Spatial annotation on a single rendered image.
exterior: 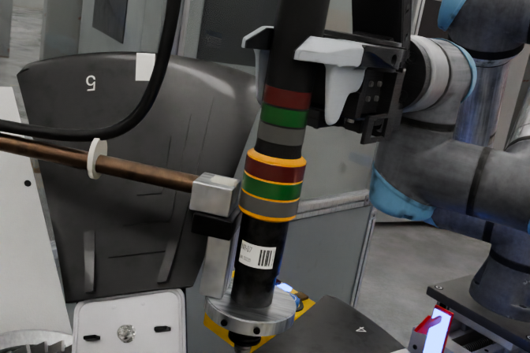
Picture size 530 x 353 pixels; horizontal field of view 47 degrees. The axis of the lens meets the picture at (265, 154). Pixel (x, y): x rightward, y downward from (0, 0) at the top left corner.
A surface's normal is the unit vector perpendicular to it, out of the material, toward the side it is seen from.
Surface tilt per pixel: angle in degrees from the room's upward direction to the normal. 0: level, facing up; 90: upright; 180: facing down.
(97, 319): 54
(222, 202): 90
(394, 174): 89
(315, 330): 2
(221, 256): 90
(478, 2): 103
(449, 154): 46
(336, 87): 90
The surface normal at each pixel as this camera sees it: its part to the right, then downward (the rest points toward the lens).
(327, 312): 0.20, -0.93
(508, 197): -0.45, 0.09
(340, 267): 0.69, 0.29
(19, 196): 0.64, -0.40
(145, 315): -0.18, -0.43
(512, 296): -0.37, -0.15
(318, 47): 0.39, -0.52
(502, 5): -0.49, 0.36
